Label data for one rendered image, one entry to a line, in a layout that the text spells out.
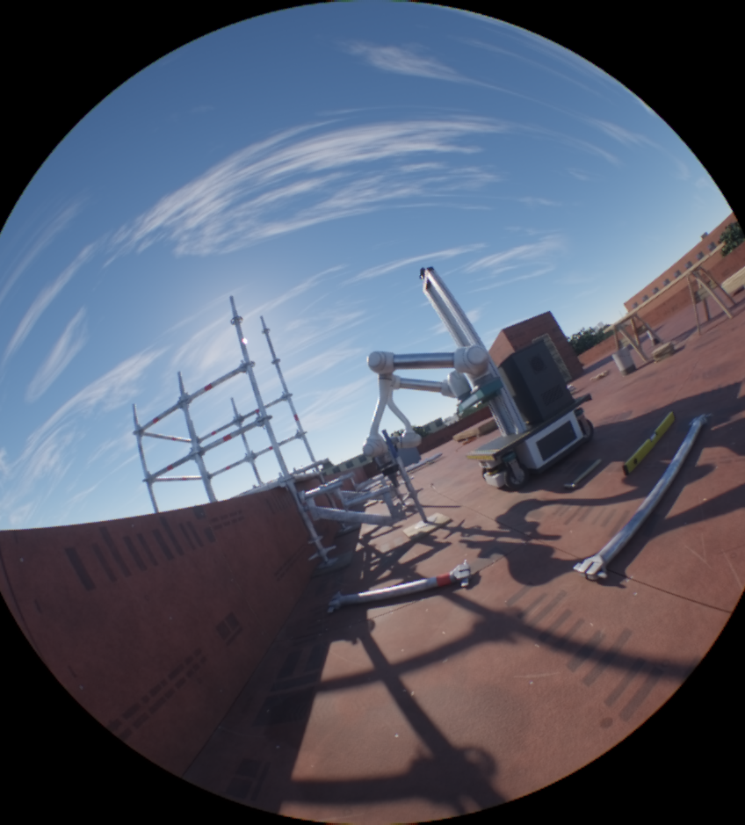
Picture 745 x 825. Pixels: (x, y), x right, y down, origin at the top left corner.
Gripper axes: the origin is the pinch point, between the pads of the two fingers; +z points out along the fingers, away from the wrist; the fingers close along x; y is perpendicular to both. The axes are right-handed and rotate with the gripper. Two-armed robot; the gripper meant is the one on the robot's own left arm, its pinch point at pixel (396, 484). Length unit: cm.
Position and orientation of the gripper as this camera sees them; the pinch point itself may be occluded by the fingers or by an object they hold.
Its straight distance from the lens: 190.6
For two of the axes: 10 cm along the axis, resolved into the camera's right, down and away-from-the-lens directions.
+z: 4.1, 8.9, -1.7
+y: 7.3, -2.1, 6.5
